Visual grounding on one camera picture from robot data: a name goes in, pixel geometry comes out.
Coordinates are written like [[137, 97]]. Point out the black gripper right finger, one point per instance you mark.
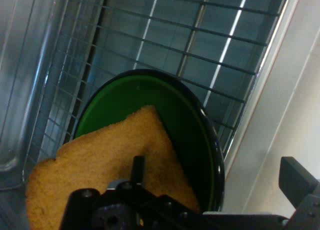
[[302, 190]]

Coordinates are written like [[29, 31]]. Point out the brown toast slice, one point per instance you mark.
[[100, 152]]

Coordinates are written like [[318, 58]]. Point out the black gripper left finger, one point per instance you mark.
[[120, 210]]

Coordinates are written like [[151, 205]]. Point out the dark plate in oven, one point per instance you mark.
[[150, 95]]

